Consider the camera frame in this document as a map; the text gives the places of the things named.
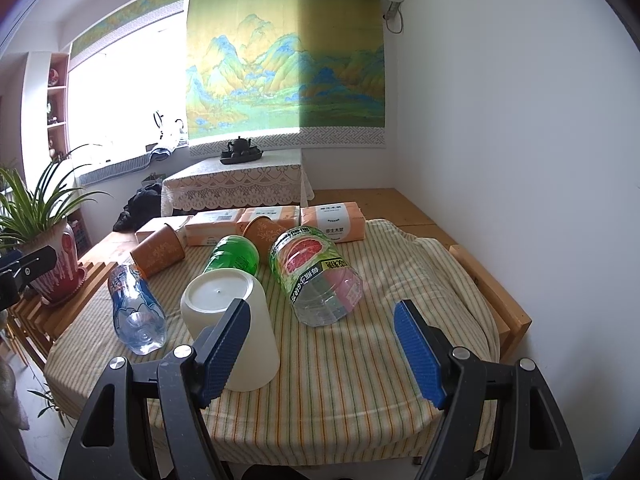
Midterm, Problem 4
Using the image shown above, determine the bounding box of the dark tea tray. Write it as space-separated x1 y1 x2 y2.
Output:
220 147 265 166

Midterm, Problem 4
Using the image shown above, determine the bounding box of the wooden bench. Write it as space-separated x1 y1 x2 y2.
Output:
448 243 534 362

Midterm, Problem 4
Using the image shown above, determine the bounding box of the large bottle grapefruit label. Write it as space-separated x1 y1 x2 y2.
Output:
269 226 363 330

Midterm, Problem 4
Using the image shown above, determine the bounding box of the wooden slatted plant stand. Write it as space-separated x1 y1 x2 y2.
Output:
9 260 119 363

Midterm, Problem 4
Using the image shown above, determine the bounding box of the air conditioner cable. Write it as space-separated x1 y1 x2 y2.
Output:
382 0 406 35

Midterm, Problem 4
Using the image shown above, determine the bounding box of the landscape print window blind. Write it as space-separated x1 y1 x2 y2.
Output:
67 0 192 72

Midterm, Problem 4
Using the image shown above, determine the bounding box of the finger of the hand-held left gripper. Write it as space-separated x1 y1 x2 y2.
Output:
0 244 58 311

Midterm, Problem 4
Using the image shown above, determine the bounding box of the blue windowsill cloth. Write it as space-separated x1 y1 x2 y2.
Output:
79 141 189 186

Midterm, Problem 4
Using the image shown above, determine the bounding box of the pink wall shelf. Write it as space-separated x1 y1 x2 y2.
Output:
22 51 71 162

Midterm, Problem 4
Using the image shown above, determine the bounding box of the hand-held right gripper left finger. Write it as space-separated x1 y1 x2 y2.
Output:
60 299 252 480

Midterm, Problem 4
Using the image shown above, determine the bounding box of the clear water bottle blue label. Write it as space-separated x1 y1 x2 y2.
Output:
107 262 167 356

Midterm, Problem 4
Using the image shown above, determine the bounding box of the orange tissue pack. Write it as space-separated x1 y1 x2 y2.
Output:
300 201 369 244
237 206 301 241
185 210 246 247
135 215 195 247

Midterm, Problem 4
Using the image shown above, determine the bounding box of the striped tablecloth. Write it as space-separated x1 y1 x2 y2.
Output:
44 218 501 449

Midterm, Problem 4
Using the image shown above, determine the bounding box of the potted spider plant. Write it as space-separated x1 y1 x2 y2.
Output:
0 144 114 307

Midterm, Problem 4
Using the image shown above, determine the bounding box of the green plastic bottle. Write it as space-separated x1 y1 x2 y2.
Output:
202 235 261 277

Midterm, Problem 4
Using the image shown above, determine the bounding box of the landscape painting wall hanging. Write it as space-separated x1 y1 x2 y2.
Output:
185 0 389 159

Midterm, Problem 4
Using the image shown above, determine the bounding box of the lace-covered side table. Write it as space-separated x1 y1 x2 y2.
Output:
160 151 315 219

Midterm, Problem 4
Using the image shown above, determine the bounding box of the orange paper cup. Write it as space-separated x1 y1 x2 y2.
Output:
243 216 291 257
130 224 187 280

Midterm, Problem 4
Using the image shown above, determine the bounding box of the white cup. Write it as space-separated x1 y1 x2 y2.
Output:
180 268 281 392

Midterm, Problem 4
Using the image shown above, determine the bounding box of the white kettle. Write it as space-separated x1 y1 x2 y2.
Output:
152 109 187 142

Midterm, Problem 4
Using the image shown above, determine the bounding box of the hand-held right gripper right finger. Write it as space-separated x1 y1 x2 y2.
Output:
393 299 583 480

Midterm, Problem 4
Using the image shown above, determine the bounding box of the black bag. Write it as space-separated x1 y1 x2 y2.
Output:
112 185 164 234

